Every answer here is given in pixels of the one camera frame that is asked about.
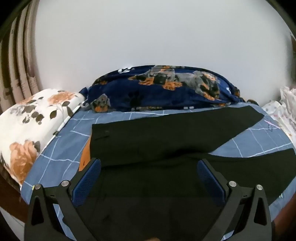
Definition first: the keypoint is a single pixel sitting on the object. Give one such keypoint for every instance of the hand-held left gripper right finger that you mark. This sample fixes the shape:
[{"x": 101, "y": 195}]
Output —
[{"x": 211, "y": 183}]

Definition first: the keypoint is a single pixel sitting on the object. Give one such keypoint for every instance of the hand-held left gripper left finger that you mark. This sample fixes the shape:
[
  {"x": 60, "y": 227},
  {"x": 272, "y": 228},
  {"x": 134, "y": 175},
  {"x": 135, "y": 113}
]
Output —
[{"x": 86, "y": 183}]

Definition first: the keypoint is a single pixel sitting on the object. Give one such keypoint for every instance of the black pants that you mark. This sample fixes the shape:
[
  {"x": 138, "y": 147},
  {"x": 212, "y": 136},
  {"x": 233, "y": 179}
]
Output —
[{"x": 161, "y": 139}]

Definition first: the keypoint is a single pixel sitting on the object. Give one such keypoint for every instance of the blue checked bed sheet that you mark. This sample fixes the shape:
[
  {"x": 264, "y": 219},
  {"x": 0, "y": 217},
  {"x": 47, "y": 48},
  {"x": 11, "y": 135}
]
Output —
[{"x": 57, "y": 157}]

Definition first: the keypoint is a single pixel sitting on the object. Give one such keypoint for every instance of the white floral pillow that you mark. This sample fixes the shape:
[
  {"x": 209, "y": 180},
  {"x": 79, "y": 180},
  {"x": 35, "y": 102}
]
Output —
[{"x": 23, "y": 129}]

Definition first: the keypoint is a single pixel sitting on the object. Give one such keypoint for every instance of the navy dog print blanket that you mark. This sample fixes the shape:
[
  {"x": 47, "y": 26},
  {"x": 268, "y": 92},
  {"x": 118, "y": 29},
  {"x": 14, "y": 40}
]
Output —
[{"x": 138, "y": 97}]

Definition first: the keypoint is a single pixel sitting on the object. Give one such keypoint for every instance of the white dotted cloth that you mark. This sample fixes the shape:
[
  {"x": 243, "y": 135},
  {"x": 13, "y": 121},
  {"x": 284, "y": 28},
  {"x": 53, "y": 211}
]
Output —
[{"x": 286, "y": 109}]

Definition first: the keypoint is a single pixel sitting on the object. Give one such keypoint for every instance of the beige curtain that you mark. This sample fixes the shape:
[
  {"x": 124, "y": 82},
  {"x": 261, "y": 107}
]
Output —
[{"x": 18, "y": 69}]

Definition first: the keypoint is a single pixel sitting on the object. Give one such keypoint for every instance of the brown wooden bed frame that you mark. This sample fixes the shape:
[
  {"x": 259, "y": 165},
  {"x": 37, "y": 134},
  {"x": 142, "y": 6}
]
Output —
[{"x": 9, "y": 197}]

